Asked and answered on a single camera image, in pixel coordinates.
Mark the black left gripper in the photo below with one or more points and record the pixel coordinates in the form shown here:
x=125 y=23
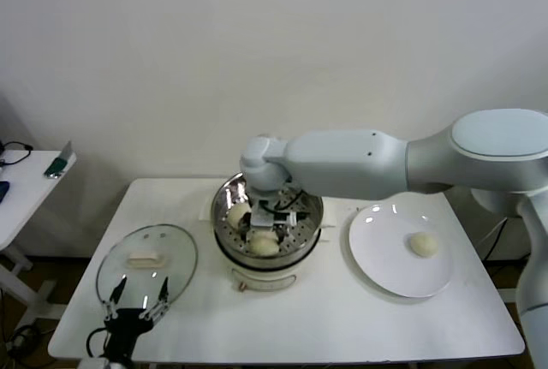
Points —
x=126 y=326

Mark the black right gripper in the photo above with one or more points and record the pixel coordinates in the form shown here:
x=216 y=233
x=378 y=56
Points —
x=262 y=218

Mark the white steamed baozi bun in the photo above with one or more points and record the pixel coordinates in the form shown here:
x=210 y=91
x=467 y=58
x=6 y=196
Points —
x=423 y=244
x=263 y=247
x=235 y=217

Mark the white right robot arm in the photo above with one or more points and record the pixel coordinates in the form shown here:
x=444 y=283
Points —
x=342 y=163

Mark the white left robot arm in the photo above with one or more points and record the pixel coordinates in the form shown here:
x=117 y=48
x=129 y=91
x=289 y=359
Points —
x=122 y=364

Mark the perforated steel steamer basket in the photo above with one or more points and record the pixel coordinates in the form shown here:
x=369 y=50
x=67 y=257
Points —
x=299 y=238

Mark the white electric cooker base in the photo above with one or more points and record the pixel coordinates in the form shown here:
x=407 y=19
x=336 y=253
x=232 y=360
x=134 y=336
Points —
x=265 y=277

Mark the white round plate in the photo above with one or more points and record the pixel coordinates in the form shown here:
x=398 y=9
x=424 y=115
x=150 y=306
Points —
x=385 y=249

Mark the white side table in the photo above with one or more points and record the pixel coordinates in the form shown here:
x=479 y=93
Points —
x=25 y=198

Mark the dark blue small object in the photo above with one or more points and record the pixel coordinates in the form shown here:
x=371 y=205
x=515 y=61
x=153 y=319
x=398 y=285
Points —
x=2 y=192

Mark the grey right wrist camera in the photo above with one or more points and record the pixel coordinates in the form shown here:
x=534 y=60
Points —
x=291 y=218

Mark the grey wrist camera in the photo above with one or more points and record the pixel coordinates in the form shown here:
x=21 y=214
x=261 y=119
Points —
x=291 y=218
x=94 y=364

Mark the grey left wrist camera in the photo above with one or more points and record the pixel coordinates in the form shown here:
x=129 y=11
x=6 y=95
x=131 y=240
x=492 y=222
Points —
x=94 y=364

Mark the white floor frame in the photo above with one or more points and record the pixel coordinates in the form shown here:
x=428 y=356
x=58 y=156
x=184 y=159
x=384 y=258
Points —
x=507 y=294

